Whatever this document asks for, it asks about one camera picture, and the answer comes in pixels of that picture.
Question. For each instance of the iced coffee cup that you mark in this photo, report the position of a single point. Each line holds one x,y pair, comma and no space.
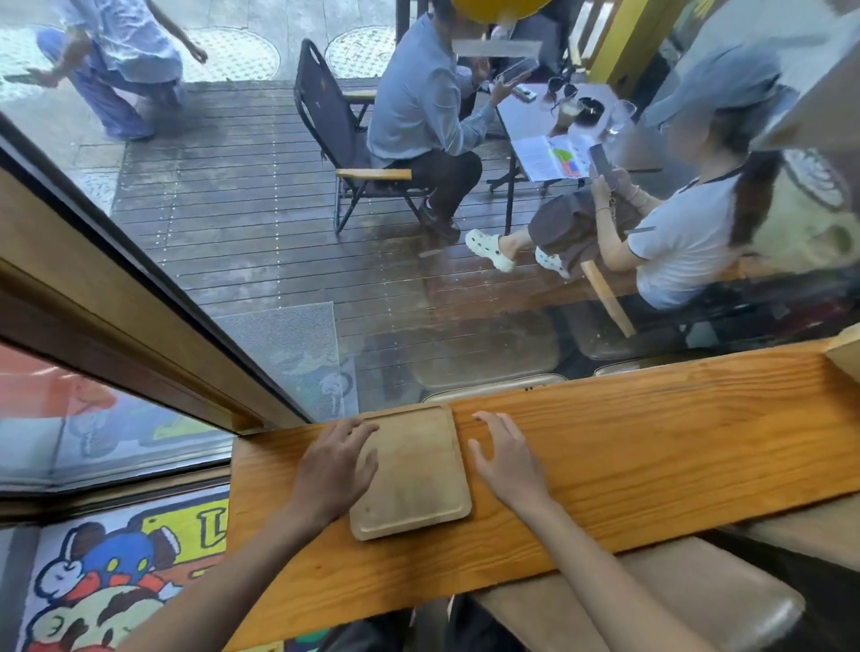
568,114

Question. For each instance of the person's left hand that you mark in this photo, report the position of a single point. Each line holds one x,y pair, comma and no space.
329,477

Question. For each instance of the wooden window frame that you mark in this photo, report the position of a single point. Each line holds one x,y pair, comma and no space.
101,289

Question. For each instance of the person's right thumb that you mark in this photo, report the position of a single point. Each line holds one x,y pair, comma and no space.
478,458

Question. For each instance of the black sunglasses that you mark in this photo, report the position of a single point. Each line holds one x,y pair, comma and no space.
561,87

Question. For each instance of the square wooden tray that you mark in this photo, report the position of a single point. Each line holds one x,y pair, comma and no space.
416,473

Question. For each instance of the person's right hand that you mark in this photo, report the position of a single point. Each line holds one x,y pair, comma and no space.
514,470

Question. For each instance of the grey door mat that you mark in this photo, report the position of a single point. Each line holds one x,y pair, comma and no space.
295,349

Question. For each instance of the dark outdoor folding table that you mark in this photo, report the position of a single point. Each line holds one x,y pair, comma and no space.
537,117

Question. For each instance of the person's left thumb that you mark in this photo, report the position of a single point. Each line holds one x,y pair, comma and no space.
369,473

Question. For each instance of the round manhole cover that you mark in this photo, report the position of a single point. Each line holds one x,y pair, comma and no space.
235,57
363,52

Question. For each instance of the yellow post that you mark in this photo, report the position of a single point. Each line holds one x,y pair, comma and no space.
628,40

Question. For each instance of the beige cushioned stool seat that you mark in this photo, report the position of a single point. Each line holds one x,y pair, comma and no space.
813,530
672,591

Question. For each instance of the white clog shoe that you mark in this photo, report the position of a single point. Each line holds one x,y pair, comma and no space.
552,263
489,250

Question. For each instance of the person's right forearm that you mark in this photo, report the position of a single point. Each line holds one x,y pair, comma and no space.
605,584

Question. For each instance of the clear drinking glass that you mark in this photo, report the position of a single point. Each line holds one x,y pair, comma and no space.
621,115

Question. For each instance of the black ashtray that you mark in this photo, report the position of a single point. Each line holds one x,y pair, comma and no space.
591,111

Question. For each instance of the open colourful booklet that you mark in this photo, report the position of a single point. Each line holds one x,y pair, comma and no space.
554,158

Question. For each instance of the grey cap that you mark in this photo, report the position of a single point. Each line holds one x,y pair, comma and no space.
719,80

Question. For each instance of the yellow round lamp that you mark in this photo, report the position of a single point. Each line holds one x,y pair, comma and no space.
500,8

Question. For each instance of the person's black trousers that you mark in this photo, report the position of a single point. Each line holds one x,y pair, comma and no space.
416,631

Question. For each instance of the green cartoon window sticker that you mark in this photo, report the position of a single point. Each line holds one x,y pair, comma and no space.
806,215

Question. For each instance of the wooden outdoor chair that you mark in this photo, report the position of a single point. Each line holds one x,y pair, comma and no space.
608,295

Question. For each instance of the person's left forearm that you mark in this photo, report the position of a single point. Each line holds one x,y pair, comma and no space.
235,591

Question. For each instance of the light wooden block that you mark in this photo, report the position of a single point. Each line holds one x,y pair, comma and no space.
845,353

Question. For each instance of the black folding chair wooden armrests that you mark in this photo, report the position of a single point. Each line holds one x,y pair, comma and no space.
329,114

